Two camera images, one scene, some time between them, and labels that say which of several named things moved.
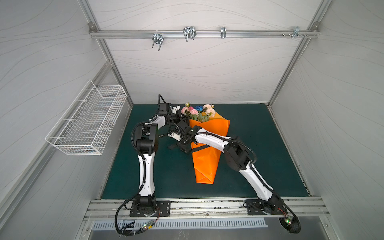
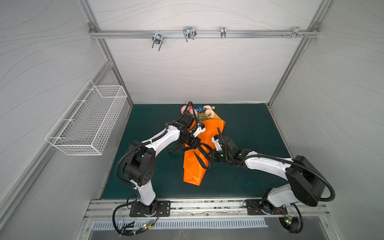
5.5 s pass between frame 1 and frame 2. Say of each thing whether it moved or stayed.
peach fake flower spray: stayed
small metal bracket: stayed
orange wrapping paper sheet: moved
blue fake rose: stayed
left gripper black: moved
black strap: moved
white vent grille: stayed
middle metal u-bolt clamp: stayed
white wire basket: stayed
